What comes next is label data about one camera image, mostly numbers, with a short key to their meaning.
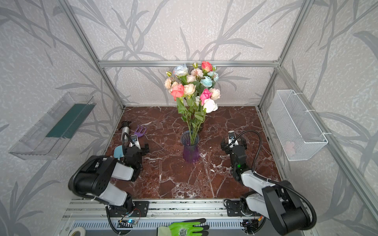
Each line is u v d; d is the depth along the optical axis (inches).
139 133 41.2
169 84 32.1
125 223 28.4
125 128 41.0
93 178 17.7
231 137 28.8
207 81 32.5
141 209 28.8
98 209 29.6
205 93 26.3
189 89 27.3
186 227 26.6
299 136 24.0
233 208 28.9
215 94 27.6
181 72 28.8
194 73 32.3
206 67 33.9
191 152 32.3
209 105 22.9
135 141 31.0
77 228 27.2
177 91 25.8
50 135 25.3
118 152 37.4
